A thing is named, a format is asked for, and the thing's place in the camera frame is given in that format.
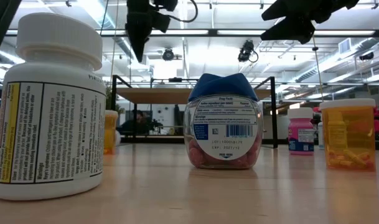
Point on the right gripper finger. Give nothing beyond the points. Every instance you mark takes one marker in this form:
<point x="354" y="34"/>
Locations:
<point x="295" y="31"/>
<point x="285" y="9"/>

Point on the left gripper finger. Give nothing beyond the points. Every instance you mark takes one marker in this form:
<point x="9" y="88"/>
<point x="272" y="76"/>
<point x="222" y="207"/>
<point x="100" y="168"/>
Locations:
<point x="139" y="34"/>

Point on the pink bottle white cap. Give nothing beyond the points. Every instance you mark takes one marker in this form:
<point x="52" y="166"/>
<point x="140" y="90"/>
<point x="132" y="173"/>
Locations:
<point x="300" y="130"/>

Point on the orange pill bottle white cap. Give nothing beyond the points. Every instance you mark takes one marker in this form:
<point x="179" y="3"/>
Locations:
<point x="109" y="130"/>
<point x="348" y="137"/>

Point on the small white medicine bottle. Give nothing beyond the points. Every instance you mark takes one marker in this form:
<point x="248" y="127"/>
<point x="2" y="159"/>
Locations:
<point x="320" y="137"/>

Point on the clear jar blue cap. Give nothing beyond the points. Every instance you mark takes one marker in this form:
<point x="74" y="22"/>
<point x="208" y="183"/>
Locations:
<point x="223" y="124"/>

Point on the large white labelled medicine bottle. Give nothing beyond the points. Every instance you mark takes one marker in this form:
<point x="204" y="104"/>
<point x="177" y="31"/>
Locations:
<point x="49" y="124"/>

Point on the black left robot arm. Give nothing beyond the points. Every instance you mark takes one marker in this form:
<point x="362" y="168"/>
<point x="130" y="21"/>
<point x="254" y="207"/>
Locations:
<point x="1" y="18"/>

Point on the wooden shelf black metal legs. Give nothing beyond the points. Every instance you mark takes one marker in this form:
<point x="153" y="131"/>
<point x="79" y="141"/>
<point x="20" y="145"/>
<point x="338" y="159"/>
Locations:
<point x="152" y="96"/>

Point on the round black ceiling fixture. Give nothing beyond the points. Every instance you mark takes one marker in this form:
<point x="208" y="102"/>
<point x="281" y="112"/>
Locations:
<point x="168" y="54"/>

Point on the small green potted plant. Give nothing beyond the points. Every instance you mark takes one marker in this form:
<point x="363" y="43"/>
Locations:
<point x="109" y="98"/>

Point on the person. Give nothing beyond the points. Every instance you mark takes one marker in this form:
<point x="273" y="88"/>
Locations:
<point x="139" y="119"/>

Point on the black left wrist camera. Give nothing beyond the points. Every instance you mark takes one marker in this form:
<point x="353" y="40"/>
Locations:
<point x="160" y="21"/>

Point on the black overhead camera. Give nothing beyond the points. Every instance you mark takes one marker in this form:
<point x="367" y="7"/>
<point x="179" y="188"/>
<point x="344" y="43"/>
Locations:
<point x="246" y="49"/>

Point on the black overhead frame bar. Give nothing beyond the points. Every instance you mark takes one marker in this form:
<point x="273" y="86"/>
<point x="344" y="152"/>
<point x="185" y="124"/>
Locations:
<point x="212" y="32"/>

